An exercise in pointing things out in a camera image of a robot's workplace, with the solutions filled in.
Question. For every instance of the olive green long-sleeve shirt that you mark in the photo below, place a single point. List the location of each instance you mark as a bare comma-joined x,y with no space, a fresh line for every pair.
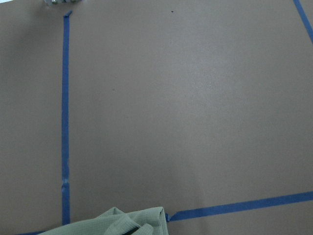
116,222

